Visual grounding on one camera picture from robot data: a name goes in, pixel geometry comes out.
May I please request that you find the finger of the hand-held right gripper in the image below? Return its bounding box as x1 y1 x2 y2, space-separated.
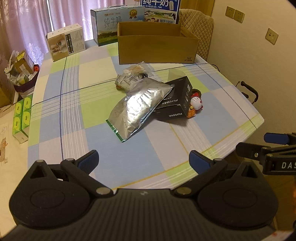
264 133 296 145
235 142 270 164

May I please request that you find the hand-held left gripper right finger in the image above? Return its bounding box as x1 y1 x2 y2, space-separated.
173 150 264 198

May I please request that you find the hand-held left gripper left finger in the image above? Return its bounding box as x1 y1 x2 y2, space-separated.
29 150 114 198

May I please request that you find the cartoon cat figurine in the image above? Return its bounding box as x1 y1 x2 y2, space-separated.
188 89 204 118

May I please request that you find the black product box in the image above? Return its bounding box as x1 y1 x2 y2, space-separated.
151 76 193 122

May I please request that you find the silver foil bag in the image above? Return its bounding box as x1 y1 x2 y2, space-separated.
106 77 175 143

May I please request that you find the clear plastic packet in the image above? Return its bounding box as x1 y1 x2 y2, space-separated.
115 74 145 92

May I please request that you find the clear bag of cotton swabs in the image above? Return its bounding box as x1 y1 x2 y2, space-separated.
123 61 154 78

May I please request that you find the brown cardboard box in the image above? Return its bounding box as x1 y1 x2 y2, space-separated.
117 22 200 65

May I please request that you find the green tissue pack bundle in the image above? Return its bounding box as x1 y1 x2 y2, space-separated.
13 94 33 142

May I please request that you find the purple basket with papers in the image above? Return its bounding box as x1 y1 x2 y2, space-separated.
5 50 40 98

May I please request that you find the white appliance box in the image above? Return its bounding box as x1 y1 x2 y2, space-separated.
47 23 86 62

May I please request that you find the beige quilted chair cover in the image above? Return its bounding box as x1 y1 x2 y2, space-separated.
179 9 214 62

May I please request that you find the light blue milk carton box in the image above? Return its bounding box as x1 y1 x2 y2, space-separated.
90 5 146 47

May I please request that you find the pink sheer curtain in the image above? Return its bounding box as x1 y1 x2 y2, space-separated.
0 0 139 66

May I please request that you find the dark blue milk carton box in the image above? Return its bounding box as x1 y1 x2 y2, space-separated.
140 0 181 25

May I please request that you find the beige curtain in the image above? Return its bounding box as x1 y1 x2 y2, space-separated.
180 0 215 16

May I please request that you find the black curved handle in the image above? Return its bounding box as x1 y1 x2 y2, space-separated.
236 81 259 105

